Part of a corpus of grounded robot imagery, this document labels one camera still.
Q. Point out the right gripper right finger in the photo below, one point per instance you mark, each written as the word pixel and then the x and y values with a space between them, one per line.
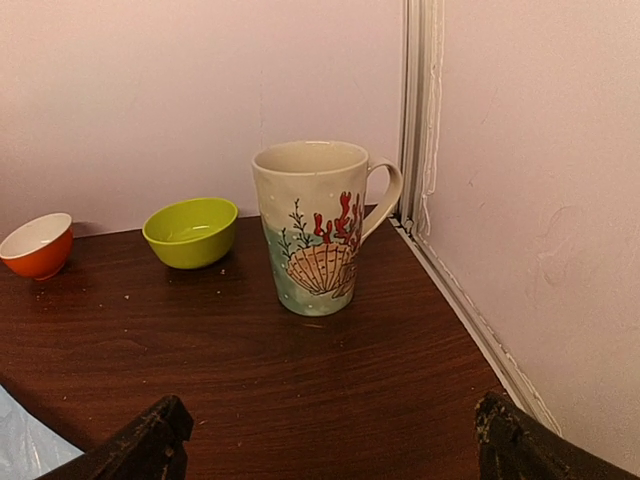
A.
pixel 513 445

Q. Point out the light blue wrapping paper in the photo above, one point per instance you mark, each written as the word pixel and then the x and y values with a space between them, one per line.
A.
pixel 28 448

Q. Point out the right aluminium corner post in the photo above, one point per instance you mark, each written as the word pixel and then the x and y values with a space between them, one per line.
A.
pixel 418 158

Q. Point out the white ceramic bowl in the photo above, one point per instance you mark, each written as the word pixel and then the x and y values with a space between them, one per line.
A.
pixel 40 248

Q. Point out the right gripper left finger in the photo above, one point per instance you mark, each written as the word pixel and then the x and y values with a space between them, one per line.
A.
pixel 150 447

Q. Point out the green plastic bowl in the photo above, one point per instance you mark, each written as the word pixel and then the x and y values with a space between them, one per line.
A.
pixel 193 233

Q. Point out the floral ceramic mug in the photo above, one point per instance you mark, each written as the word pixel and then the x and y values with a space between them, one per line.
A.
pixel 318 202

